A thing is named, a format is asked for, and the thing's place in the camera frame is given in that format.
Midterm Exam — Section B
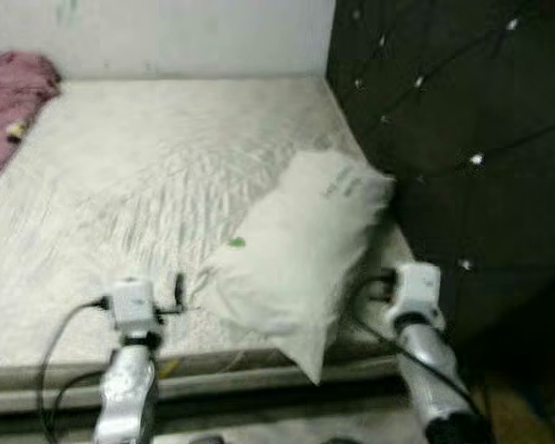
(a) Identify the white pillow with tree print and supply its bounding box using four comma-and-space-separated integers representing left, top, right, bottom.
201, 149, 397, 386

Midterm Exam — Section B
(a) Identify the white quilted mattress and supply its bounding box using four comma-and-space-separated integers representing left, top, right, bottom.
0, 76, 417, 397

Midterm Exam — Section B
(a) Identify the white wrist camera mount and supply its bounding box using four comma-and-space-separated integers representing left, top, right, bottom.
108, 277, 160, 337
385, 263, 444, 327

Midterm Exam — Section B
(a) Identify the pink penguin print blanket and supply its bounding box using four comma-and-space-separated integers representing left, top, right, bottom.
0, 50, 62, 201

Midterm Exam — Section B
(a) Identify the dark tufted headboard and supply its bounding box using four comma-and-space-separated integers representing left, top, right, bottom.
325, 0, 555, 376

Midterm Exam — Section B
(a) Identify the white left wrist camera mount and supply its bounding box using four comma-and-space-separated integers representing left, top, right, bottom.
108, 277, 160, 337

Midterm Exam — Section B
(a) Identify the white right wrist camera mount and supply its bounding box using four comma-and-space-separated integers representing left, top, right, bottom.
385, 263, 444, 327

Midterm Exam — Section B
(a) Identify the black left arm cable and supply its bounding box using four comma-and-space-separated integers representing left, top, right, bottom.
37, 298, 112, 440

